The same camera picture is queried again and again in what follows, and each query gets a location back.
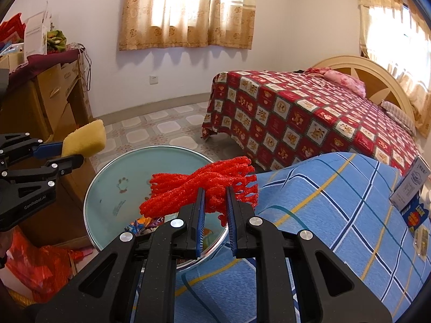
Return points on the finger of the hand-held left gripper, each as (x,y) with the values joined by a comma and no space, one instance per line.
(50,149)
(64,163)

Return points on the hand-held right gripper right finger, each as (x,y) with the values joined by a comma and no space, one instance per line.
(232,222)

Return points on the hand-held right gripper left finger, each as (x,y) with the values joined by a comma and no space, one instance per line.
(200,222)

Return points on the yellow sponge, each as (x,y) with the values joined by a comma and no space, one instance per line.
(87,138)

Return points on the long red foam net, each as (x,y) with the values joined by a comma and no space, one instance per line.
(188,188)

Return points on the light teal plastic bin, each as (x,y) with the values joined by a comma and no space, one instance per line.
(128,175)

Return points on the wooden cabinet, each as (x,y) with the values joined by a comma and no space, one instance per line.
(50,101)

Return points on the orange wrapper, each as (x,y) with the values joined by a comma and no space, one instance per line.
(144,222)

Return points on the red plastic bag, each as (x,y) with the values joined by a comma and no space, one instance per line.
(40,262)

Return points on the dark red cabinet cloth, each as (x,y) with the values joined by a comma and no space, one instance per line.
(43,64)

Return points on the cardboard box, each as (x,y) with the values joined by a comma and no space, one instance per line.
(10,61)

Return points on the blue plaid tablecloth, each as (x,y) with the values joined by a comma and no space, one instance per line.
(336,208)

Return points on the green yellow cloth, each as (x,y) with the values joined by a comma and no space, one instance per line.
(55,40)

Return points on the white printed paper bag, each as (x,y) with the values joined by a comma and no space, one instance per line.
(35,33)

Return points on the red checkered bedspread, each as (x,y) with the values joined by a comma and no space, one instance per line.
(286,114)

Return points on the red gift bag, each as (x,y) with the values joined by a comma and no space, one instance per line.
(11,27)

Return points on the pink pillow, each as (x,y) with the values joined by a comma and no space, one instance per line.
(340,79)

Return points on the tall white carton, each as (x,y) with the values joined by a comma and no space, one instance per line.
(409,185)

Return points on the blue white carton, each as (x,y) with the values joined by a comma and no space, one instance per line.
(416,217)

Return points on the clear sachet dark contents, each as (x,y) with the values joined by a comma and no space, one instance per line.
(421,242)

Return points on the wide beige patterned curtain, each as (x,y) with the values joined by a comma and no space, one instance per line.
(202,30)

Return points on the striped pillow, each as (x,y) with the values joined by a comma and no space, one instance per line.
(399,114)

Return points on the cream wooden headboard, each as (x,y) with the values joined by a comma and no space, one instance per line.
(370,74)

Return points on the narrow beige patterned curtain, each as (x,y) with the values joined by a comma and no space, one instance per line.
(417,107)

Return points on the low wall socket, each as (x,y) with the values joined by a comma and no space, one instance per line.
(153,79)

